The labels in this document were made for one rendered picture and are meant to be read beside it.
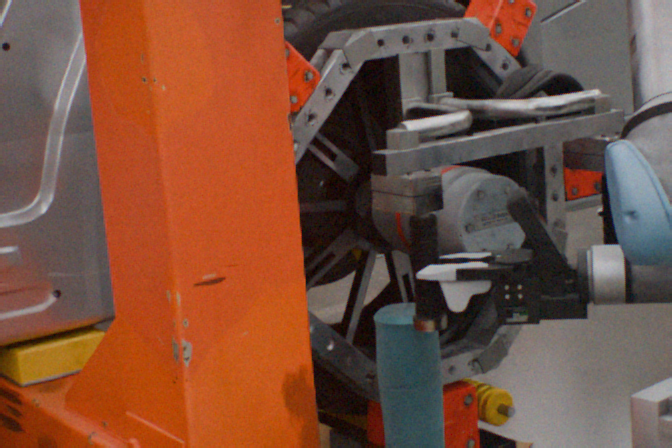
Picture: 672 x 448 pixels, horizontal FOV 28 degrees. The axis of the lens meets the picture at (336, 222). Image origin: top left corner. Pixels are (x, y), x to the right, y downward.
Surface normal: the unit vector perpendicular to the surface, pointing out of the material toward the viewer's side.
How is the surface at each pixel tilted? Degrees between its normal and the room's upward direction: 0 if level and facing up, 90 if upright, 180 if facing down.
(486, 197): 90
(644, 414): 90
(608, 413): 0
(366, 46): 90
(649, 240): 114
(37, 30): 90
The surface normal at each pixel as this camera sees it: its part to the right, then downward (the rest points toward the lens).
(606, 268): -0.19, -0.26
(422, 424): 0.26, 0.22
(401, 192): -0.82, 0.18
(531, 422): -0.08, -0.98
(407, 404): -0.18, 0.24
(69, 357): 0.57, 0.11
